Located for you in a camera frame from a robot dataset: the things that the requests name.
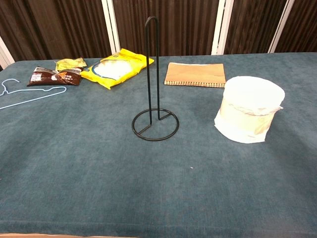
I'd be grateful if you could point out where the white toilet paper roll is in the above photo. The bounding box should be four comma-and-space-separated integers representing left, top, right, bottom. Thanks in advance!
213, 75, 285, 144

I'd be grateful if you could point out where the yellow snack bag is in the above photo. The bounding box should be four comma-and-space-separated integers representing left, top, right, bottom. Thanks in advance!
80, 48, 155, 90

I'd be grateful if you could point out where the teal table cloth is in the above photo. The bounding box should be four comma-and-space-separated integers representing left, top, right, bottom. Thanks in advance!
0, 52, 317, 236

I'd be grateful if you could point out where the dark brown pleated curtain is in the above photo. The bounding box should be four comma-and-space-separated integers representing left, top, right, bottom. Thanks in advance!
0, 0, 317, 69

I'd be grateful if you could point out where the green snack packet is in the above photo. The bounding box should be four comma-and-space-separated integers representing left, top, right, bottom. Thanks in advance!
54, 57, 88, 72

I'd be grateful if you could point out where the dark brown snack packet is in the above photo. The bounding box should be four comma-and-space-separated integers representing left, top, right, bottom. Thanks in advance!
26, 65, 83, 87

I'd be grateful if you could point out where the black wire roll holder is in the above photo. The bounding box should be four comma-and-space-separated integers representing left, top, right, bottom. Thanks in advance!
131, 16, 180, 142

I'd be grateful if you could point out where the white partition post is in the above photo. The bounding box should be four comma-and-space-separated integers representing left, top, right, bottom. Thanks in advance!
101, 0, 121, 61
0, 36, 15, 71
211, 0, 235, 56
267, 0, 297, 54

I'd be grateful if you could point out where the light blue wire hanger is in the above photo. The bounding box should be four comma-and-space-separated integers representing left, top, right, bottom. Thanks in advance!
0, 78, 67, 111

